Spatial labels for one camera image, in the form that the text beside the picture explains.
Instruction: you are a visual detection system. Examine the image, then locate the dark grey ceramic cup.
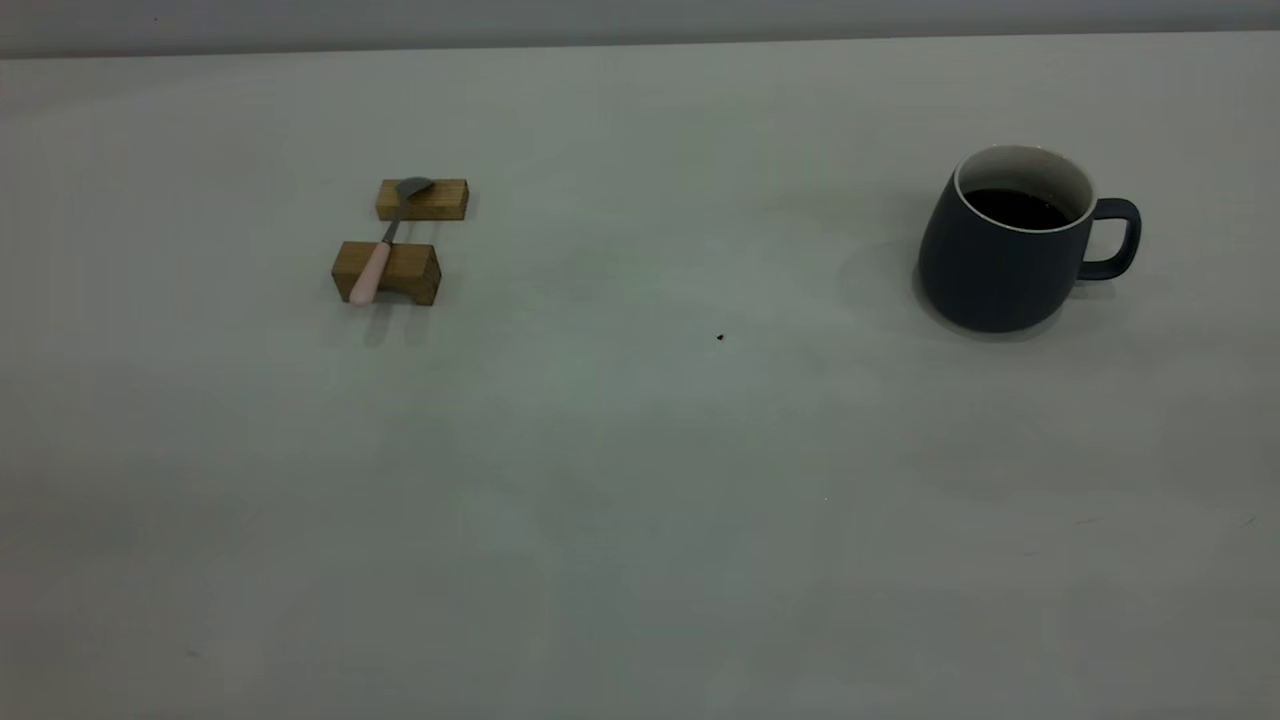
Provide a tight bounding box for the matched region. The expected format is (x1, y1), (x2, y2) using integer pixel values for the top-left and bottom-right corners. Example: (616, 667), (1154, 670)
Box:
(917, 145), (1143, 334)

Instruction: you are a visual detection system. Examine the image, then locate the flat rectangular wooden block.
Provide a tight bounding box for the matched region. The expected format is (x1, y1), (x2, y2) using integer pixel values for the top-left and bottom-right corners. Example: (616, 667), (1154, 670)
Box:
(375, 178), (470, 222)

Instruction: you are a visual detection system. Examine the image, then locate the arched wooden block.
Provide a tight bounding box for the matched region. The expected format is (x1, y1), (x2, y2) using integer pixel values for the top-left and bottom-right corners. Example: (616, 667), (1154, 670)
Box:
(331, 240), (442, 307)

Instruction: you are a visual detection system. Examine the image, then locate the pink handled metal spoon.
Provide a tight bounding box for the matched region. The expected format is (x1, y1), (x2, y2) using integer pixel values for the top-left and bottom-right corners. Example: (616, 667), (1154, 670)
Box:
(348, 176), (437, 307)

